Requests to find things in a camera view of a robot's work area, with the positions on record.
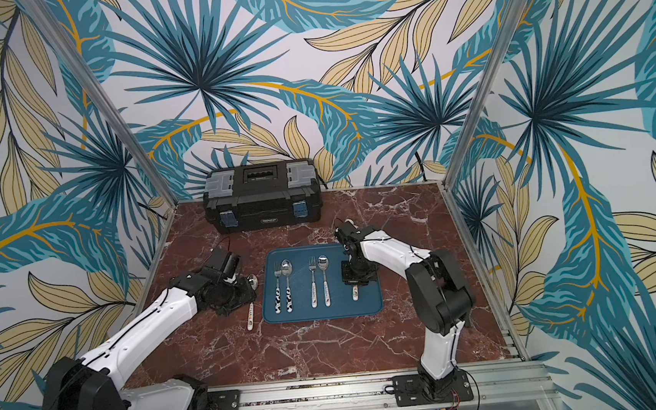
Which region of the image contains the colourful white handle spoon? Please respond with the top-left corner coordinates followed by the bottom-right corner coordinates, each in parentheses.
top-left (247, 274), bottom-right (259, 331)

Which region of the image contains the cow pattern handle fork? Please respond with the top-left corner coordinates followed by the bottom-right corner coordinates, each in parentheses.
top-left (273, 263), bottom-right (283, 314)

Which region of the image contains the cow pattern handle spoon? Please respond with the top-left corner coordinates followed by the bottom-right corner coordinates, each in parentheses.
top-left (281, 259), bottom-right (294, 313)

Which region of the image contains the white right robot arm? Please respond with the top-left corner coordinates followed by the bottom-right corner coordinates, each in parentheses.
top-left (335, 220), bottom-right (476, 385)

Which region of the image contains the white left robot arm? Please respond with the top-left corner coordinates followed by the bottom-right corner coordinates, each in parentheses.
top-left (42, 248), bottom-right (259, 410)

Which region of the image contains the teal plastic tray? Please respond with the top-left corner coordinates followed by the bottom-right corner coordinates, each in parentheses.
top-left (258, 243), bottom-right (383, 324)

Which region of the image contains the black plastic toolbox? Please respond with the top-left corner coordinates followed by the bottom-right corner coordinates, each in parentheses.
top-left (202, 159), bottom-right (323, 234)

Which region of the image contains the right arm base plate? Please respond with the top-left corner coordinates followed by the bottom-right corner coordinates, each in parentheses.
top-left (385, 368), bottom-right (474, 407)

